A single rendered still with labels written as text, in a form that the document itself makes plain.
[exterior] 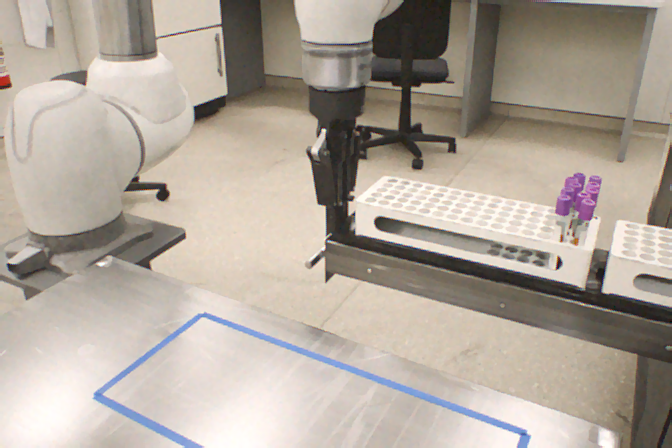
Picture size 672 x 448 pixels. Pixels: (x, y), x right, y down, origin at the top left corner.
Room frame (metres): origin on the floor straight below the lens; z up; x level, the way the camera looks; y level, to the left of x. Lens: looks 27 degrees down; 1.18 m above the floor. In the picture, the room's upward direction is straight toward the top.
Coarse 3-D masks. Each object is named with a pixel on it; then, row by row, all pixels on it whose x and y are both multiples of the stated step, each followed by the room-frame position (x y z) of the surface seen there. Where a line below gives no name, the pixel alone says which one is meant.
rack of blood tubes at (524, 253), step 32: (384, 192) 0.72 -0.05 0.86; (416, 192) 0.72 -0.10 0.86; (448, 192) 0.72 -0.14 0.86; (384, 224) 0.73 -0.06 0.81; (416, 224) 0.73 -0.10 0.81; (448, 224) 0.63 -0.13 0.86; (480, 224) 0.63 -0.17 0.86; (512, 224) 0.63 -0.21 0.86; (544, 224) 0.63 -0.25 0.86; (480, 256) 0.61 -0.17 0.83; (512, 256) 0.61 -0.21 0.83; (544, 256) 0.61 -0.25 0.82; (576, 256) 0.56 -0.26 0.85
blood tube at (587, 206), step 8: (584, 200) 0.57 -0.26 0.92; (584, 208) 0.56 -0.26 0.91; (592, 208) 0.56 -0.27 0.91; (584, 216) 0.56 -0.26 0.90; (592, 216) 0.56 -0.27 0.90; (584, 224) 0.56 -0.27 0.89; (576, 232) 0.57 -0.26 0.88; (584, 232) 0.56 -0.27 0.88; (576, 240) 0.57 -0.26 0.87; (584, 240) 0.57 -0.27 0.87
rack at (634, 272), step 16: (624, 224) 0.62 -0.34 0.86; (640, 224) 0.62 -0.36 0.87; (624, 240) 0.58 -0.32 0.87; (640, 240) 0.58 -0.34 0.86; (656, 240) 0.58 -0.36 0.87; (608, 256) 0.62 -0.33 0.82; (624, 256) 0.54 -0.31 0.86; (640, 256) 0.55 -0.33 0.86; (656, 256) 0.54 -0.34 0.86; (608, 272) 0.55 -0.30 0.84; (624, 272) 0.54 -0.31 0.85; (640, 272) 0.53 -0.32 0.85; (656, 272) 0.52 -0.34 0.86; (608, 288) 0.54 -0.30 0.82; (624, 288) 0.54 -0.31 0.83; (640, 288) 0.57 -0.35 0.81; (656, 288) 0.56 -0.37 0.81
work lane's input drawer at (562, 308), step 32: (352, 224) 0.71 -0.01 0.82; (320, 256) 0.74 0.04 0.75; (352, 256) 0.67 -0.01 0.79; (384, 256) 0.65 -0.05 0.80; (416, 256) 0.64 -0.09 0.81; (416, 288) 0.63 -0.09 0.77; (448, 288) 0.61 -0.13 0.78; (480, 288) 0.59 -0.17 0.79; (512, 288) 0.57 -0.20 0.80; (544, 288) 0.57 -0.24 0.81; (576, 288) 0.55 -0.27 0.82; (512, 320) 0.57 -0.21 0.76; (544, 320) 0.55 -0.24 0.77; (576, 320) 0.54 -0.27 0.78; (608, 320) 0.52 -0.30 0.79; (640, 320) 0.51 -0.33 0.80; (640, 352) 0.51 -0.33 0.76
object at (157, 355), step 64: (0, 320) 0.49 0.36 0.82; (64, 320) 0.49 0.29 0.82; (128, 320) 0.49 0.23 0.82; (192, 320) 0.49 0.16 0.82; (256, 320) 0.49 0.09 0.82; (0, 384) 0.39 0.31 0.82; (64, 384) 0.39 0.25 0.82; (128, 384) 0.39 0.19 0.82; (192, 384) 0.39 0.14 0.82; (256, 384) 0.39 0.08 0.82; (320, 384) 0.39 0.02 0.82; (384, 384) 0.39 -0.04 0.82; (448, 384) 0.39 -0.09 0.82
